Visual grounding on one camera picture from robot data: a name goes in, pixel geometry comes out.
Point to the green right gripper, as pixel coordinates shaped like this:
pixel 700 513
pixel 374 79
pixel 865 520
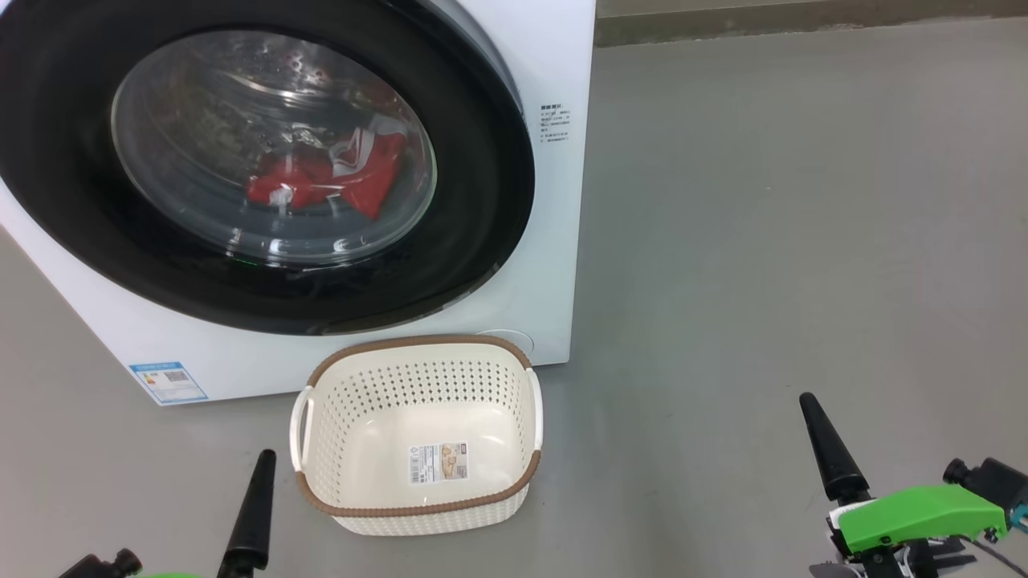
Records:
pixel 915 518

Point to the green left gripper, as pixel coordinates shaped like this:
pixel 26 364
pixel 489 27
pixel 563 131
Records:
pixel 169 575

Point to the red and white garment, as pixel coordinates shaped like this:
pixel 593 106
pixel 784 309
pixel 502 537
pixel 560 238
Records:
pixel 369 168

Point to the black round glass washer door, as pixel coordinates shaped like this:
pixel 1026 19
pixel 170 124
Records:
pixel 64 160

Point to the cream basket with brown rim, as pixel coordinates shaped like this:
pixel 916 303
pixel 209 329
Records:
pixel 361 502

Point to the printed label sticker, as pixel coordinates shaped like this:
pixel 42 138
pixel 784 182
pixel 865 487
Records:
pixel 438 463

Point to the white front-load washing machine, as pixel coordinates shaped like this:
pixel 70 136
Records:
pixel 554 241

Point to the blue energy label sticker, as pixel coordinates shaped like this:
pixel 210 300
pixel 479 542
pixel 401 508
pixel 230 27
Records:
pixel 169 383

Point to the round white filter cover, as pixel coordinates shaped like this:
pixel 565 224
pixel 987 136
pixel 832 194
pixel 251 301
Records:
pixel 518 341

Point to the grey baseboard strip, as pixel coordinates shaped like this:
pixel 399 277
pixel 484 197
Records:
pixel 803 24

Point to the small printed text label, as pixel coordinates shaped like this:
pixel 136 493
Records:
pixel 555 123

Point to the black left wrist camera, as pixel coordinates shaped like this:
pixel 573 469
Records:
pixel 112 564

